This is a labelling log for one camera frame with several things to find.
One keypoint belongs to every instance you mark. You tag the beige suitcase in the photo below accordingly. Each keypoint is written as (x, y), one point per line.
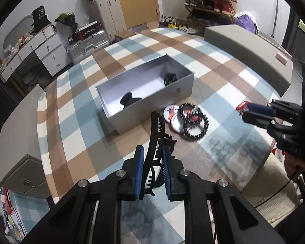
(109, 15)

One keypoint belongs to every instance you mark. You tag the silver suitcase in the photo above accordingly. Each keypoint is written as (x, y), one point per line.
(87, 47)

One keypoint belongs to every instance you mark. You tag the shoes on floor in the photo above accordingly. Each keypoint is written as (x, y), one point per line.
(175, 24)

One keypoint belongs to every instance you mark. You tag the small cardboard box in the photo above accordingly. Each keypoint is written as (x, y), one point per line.
(124, 35)

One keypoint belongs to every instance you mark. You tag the person's right hand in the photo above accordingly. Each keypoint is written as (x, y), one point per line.
(293, 167)

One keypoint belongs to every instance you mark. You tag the wooden door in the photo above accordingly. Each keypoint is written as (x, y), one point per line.
(139, 2)

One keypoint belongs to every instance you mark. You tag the grey cardboard box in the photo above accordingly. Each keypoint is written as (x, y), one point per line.
(147, 113)

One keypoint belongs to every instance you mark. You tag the purple bag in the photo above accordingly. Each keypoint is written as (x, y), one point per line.
(245, 21)

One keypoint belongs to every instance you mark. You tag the white pin badge red figure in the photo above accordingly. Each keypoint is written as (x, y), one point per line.
(170, 112)

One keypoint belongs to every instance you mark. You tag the white dressing desk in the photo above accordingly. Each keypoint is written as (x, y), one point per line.
(40, 50)

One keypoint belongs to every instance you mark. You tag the beige chair cushion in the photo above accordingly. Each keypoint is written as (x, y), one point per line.
(269, 190)

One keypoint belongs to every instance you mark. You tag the grey padded bed board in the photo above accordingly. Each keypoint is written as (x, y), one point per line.
(17, 122)
(244, 45)

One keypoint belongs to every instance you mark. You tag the black round hair clip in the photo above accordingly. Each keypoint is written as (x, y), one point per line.
(128, 100)

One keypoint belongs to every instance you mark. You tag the round pin badge silver back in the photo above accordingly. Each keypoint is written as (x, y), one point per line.
(176, 125)

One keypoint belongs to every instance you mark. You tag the pink small case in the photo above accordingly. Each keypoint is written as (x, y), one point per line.
(281, 58)

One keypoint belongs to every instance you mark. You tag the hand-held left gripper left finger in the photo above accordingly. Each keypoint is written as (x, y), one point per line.
(139, 169)

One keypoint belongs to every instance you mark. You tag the arched mirror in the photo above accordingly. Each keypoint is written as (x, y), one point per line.
(14, 29)

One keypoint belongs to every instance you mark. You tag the black shoe boxes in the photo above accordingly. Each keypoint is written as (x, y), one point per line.
(87, 31)

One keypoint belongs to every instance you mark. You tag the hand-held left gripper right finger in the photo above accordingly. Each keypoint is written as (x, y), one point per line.
(167, 174)

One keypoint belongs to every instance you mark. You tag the black hair claw clip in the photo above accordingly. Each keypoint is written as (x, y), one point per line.
(154, 132)

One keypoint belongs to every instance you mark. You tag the checked cloth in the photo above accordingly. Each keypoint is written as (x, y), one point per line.
(28, 216)

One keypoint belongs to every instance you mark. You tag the dark wrapped bouquet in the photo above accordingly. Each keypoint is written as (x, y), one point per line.
(67, 20)

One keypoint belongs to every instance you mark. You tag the black bag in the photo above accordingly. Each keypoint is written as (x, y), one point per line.
(40, 17)

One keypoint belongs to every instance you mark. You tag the grey cabinet with gold latch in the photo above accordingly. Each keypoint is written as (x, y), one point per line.
(20, 180)

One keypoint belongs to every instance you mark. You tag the small black hair clip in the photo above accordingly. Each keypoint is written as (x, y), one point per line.
(169, 78)

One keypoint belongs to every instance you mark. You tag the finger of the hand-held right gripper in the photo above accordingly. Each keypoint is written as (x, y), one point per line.
(261, 109)
(259, 120)

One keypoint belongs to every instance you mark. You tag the wooden shoe rack with shoes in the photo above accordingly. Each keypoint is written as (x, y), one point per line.
(209, 5)

